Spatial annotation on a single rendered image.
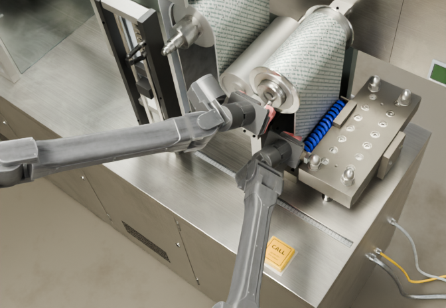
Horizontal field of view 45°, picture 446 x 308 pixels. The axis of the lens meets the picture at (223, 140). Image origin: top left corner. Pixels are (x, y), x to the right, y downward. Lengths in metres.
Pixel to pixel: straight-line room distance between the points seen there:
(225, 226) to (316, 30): 0.59
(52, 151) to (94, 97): 0.89
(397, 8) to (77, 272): 1.81
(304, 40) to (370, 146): 0.36
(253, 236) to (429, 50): 0.67
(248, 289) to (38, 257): 1.73
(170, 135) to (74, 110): 0.85
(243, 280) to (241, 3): 0.69
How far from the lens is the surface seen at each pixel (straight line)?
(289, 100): 1.31
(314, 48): 1.35
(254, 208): 1.18
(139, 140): 1.04
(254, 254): 1.12
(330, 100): 1.55
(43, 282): 2.63
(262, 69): 1.29
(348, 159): 1.48
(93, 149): 1.02
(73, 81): 1.96
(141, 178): 1.64
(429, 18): 1.41
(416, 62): 1.52
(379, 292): 2.43
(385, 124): 1.57
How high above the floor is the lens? 2.25
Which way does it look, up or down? 54 degrees down
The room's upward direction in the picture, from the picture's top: 9 degrees counter-clockwise
